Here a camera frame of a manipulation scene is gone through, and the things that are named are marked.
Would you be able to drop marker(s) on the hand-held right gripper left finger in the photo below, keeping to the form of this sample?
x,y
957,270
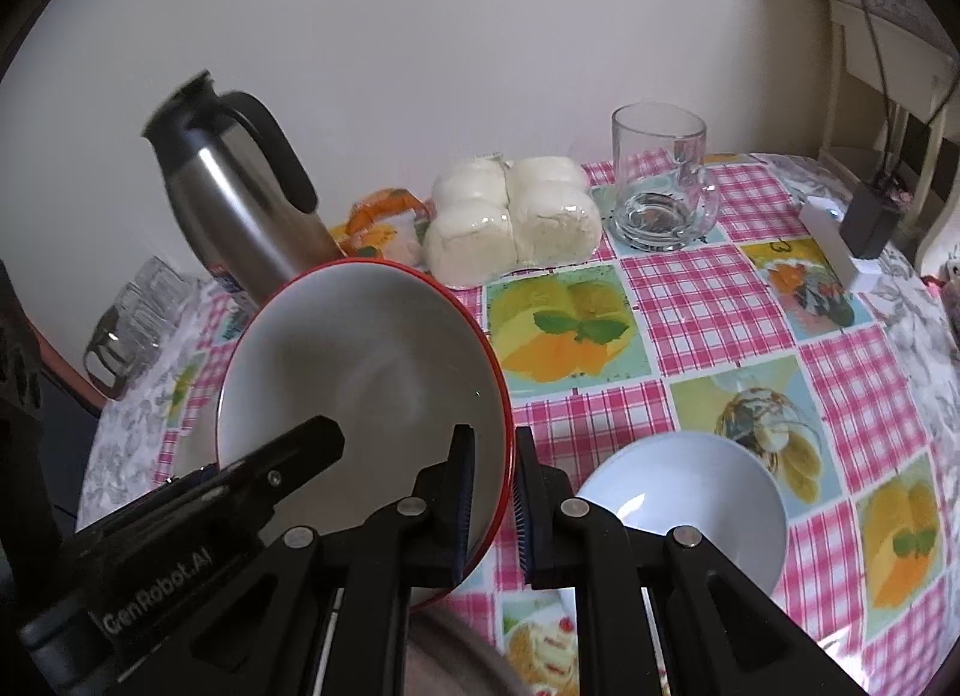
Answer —
x,y
463,501

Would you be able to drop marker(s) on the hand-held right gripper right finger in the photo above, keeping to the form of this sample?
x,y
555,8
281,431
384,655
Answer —
x,y
523,516

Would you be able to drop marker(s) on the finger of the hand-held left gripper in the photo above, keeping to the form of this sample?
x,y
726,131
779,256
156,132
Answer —
x,y
300,448

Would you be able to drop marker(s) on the strawberry print red-rimmed bowl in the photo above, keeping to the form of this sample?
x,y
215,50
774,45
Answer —
x,y
360,381

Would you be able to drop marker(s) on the round stainless steel plate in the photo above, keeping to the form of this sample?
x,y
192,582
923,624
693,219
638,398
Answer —
x,y
450,658

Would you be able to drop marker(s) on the small white bowl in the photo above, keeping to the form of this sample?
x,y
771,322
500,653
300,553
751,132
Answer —
x,y
697,493

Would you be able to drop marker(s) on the clear glass cup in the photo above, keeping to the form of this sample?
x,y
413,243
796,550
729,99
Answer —
x,y
161,283
131,313

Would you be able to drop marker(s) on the orange snack packet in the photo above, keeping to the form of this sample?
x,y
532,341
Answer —
x,y
375,223

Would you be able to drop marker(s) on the stainless steel thermos jug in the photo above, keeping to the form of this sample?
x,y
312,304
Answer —
x,y
217,193

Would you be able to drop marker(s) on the pink checkered picture tablecloth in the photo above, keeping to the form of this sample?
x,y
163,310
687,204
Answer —
x,y
712,306

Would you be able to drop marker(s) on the bag of white steamed buns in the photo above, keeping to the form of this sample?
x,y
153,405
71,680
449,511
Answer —
x,y
510,216

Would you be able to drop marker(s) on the clear glass mug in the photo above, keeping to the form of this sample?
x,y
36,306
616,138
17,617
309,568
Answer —
x,y
656,171

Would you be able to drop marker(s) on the white power strip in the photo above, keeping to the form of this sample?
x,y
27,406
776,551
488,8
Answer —
x,y
840,246

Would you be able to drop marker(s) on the black power adapter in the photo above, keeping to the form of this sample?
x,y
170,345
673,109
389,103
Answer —
x,y
870,216

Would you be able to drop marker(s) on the small colourful toy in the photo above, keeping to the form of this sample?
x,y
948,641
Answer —
x,y
949,280

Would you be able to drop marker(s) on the white chair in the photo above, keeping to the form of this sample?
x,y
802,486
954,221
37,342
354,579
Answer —
x,y
862,58

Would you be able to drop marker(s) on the brown wooden frame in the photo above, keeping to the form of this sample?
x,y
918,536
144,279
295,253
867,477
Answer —
x,y
71,373

